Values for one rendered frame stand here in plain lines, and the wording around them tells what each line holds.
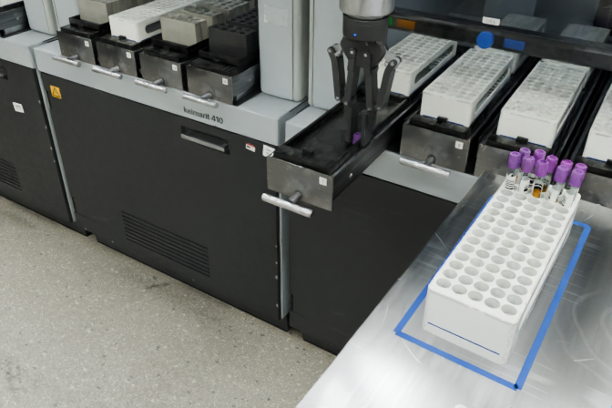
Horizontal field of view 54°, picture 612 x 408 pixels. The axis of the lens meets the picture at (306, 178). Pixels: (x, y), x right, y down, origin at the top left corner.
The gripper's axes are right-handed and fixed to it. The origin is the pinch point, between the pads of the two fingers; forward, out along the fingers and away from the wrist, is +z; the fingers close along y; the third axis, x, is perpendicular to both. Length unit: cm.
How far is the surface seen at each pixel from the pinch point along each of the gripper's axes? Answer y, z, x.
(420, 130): -7.7, 4.2, -11.2
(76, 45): 90, 6, -11
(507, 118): -22.6, -0.8, -14.8
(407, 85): -0.1, 0.3, -21.8
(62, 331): 84, 84, 18
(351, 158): -1.7, 3.8, 5.8
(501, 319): -36, -4, 39
